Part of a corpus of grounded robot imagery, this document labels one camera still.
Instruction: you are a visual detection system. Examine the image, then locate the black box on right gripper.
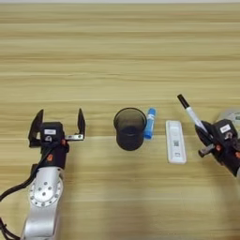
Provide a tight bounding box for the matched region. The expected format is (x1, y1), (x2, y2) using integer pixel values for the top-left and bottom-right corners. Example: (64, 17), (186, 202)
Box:
(212, 118), (239, 141)

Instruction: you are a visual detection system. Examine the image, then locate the blue glue stick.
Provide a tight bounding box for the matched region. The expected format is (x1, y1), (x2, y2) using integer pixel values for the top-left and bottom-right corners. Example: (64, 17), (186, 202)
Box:
(142, 107), (158, 141)

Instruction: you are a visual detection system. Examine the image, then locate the black mesh pen cup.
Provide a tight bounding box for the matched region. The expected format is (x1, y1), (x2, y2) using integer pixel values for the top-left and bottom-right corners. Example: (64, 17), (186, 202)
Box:
(112, 107), (148, 152)

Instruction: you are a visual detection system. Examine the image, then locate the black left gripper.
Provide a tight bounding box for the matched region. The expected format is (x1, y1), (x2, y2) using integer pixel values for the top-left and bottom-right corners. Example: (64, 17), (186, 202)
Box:
(27, 108), (86, 171)

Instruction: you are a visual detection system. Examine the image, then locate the white rectangular plastic case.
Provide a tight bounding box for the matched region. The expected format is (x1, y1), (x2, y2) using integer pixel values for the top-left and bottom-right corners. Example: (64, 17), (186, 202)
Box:
(165, 119), (188, 165)

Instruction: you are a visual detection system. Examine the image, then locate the white marker with black cap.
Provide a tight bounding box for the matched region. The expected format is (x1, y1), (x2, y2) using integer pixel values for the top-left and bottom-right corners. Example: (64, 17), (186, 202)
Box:
(176, 94), (209, 134)

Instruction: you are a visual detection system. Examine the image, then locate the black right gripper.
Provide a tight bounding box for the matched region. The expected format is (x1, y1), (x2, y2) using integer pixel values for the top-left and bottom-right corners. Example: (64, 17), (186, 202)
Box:
(194, 120), (240, 178)

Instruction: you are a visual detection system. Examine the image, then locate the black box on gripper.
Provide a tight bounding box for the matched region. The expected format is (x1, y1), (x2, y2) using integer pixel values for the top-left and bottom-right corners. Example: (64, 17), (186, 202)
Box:
(39, 122), (66, 143)
(212, 118), (239, 141)

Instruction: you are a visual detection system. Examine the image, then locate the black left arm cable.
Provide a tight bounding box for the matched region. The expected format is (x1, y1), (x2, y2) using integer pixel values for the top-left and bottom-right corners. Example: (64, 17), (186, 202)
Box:
(0, 152), (53, 240)

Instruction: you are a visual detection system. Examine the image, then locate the clear tape roll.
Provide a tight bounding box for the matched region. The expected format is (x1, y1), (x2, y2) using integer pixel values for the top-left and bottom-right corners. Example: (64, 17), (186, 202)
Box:
(217, 108), (240, 125)

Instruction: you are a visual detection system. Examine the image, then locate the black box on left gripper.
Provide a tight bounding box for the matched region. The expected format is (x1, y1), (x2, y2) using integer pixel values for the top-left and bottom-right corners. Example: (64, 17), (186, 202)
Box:
(39, 122), (66, 143)

